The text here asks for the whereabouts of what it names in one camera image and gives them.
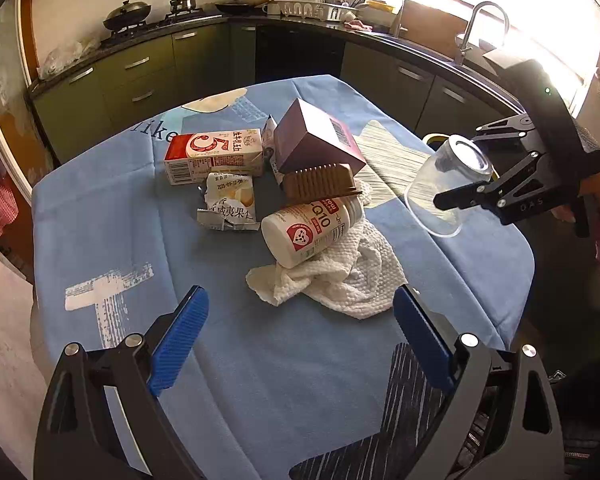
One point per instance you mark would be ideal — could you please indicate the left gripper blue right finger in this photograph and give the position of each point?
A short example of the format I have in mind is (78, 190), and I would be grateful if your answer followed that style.
(433, 355)

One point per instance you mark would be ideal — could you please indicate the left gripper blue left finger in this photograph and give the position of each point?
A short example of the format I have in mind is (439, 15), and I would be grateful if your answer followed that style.
(181, 329)

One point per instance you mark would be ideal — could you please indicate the white paper towel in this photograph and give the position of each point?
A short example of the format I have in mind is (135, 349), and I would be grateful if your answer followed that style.
(356, 276)

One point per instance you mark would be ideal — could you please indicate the clear plastic cup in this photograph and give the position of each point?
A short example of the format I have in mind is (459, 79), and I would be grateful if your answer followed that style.
(456, 163)

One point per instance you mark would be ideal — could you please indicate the white Q10 supplement bottle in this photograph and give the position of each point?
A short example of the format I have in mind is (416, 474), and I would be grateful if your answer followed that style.
(296, 233)

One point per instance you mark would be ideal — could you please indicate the brown ribbed plastic tray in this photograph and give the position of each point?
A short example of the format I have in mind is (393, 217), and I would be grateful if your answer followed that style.
(319, 183)

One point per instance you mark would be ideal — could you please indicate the maroon cardboard box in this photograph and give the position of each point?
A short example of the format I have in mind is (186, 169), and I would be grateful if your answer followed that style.
(308, 137)

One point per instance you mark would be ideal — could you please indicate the yellow rimmed trash bin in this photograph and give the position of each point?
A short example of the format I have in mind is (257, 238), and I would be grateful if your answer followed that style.
(435, 140)

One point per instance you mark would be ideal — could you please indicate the chrome kitchen faucet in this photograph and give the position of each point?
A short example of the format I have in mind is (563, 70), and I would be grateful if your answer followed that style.
(486, 29)

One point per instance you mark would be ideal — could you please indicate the green kitchen base cabinets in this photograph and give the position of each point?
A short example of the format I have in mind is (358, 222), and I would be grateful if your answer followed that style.
(118, 87)

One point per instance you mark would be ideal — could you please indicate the person's right hand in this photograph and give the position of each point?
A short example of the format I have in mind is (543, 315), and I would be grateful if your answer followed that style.
(587, 194)

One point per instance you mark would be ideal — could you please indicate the blue patterned tablecloth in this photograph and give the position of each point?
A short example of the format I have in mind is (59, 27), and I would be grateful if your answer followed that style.
(115, 246)

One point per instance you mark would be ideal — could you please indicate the crumpled white snack wrapper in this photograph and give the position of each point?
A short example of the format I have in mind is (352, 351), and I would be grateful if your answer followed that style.
(230, 204)

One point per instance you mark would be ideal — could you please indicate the red white milk carton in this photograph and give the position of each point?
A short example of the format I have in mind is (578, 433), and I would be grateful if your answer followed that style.
(191, 157)

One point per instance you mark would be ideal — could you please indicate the white dish rack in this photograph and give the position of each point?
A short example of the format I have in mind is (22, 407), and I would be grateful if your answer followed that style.
(319, 10)

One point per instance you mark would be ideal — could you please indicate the gas stove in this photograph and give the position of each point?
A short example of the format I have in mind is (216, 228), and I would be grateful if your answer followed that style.
(136, 30)

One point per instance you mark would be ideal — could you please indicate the black wok with lid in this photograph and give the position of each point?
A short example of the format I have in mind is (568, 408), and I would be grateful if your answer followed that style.
(127, 15)

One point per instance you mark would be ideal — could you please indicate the small black pot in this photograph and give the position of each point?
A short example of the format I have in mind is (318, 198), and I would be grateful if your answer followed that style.
(183, 7)

